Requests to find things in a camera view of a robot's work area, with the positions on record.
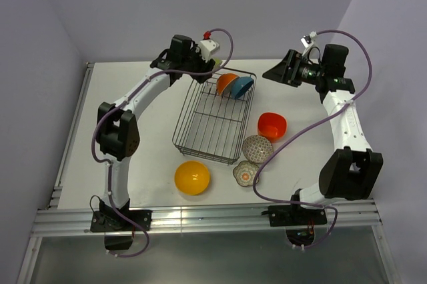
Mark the patterned round bowl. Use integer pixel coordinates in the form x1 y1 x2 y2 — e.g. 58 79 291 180
242 135 274 164

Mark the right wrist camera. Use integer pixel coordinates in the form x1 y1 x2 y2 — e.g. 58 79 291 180
300 31 321 61

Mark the red orange square bowl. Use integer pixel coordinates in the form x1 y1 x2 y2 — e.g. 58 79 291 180
257 112 288 143

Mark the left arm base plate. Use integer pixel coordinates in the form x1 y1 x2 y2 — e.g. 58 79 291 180
89 209 152 233

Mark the blue ceramic bowl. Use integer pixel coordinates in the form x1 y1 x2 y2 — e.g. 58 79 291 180
230 77 254 99

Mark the yellow round bowl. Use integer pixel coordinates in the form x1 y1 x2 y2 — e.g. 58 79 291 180
174 161 210 195

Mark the flower shaped patterned dish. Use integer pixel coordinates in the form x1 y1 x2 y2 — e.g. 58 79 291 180
233 161 259 187

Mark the orange white round bowl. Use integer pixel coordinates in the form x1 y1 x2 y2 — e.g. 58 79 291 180
216 73 239 96

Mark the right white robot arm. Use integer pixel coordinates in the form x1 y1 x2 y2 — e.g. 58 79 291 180
263 44 384 224

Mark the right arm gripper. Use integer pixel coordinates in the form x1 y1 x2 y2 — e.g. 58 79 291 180
263 49 326 87

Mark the black wire dish rack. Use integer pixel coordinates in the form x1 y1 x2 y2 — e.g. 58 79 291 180
172 69 257 165

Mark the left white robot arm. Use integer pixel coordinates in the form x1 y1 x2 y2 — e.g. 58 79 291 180
91 31 220 230

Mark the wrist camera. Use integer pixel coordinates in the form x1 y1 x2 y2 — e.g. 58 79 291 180
300 31 321 61
198 31 220 61

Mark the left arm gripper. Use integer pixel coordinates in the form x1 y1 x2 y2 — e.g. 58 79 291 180
181 45 216 84

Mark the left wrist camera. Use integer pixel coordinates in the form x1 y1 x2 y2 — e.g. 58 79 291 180
198 31 220 61

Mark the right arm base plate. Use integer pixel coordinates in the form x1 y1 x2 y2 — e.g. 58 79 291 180
261 204 328 227

